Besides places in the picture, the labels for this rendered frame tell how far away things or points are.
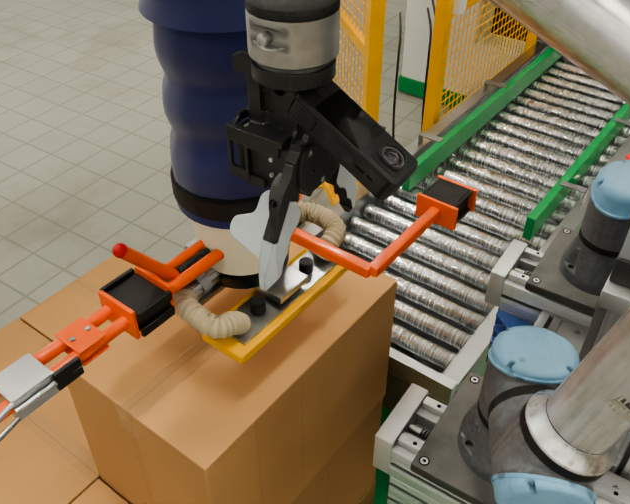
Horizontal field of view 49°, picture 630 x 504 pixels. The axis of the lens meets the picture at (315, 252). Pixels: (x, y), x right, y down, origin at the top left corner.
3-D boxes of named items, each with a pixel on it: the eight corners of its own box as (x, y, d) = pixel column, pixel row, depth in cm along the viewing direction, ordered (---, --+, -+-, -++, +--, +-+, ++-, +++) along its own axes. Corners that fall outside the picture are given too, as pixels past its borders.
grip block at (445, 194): (436, 195, 139) (439, 174, 136) (474, 210, 135) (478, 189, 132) (414, 214, 134) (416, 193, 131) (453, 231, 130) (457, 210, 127)
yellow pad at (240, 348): (317, 244, 144) (317, 225, 141) (356, 264, 139) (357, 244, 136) (201, 340, 123) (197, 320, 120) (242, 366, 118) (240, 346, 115)
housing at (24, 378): (34, 370, 105) (26, 350, 102) (62, 392, 101) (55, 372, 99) (-7, 400, 100) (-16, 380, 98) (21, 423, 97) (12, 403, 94)
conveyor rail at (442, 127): (541, 66, 360) (549, 31, 347) (551, 69, 357) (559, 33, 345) (250, 319, 218) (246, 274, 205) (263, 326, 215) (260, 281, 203)
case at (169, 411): (267, 326, 196) (260, 213, 170) (385, 395, 177) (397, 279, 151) (98, 475, 159) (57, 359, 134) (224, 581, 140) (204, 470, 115)
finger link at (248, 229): (226, 271, 66) (255, 180, 65) (275, 294, 64) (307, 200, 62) (207, 271, 64) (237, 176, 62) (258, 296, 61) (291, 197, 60)
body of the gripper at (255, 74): (276, 146, 69) (271, 29, 62) (349, 172, 66) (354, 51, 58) (228, 181, 64) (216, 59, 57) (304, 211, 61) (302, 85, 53)
